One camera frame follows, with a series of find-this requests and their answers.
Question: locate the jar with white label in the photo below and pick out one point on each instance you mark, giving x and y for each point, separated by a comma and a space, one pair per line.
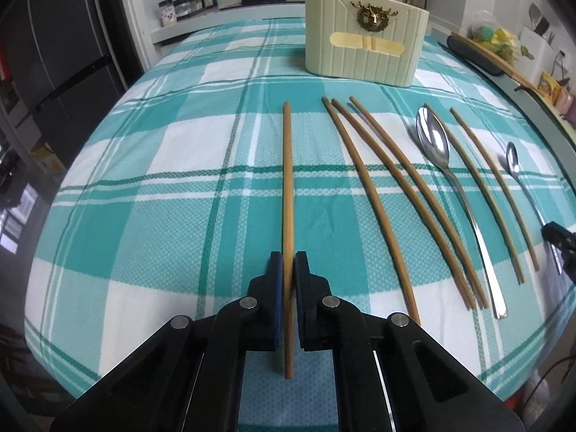
166, 13

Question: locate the clear bag of produce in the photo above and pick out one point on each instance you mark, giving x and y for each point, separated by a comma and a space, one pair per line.
495, 36

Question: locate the cream ribbed utensil holder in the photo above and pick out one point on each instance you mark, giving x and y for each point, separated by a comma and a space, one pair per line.
360, 60

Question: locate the small steel spoon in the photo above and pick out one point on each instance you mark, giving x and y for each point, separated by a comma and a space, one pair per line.
514, 159

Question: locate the teal plaid tablecloth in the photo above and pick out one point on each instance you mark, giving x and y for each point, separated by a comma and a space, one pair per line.
180, 144

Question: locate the dark refrigerator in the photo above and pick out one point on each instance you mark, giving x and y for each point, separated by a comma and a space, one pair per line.
58, 54

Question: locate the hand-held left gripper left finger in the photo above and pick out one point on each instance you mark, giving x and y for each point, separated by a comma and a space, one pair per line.
276, 306

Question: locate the yellow box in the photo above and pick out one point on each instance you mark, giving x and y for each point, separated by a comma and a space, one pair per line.
551, 85

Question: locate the pink container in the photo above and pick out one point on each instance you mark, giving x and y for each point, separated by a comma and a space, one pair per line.
568, 103

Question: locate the wooden cutting board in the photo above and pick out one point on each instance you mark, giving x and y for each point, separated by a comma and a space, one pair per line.
508, 65

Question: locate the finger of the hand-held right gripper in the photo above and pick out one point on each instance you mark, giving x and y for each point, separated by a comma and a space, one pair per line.
562, 240

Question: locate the white knife block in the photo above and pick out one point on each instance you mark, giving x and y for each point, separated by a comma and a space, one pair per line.
542, 56

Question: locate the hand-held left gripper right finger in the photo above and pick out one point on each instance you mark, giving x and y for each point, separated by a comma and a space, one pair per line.
300, 306

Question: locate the large steel spoon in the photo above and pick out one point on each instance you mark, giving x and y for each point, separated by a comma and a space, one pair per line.
432, 137

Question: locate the black spatula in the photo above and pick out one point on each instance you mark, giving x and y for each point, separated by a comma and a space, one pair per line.
541, 24

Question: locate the black padded roll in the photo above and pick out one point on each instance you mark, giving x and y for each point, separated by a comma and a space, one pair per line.
477, 56

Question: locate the dark jar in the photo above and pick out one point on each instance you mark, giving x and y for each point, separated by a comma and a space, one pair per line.
183, 8

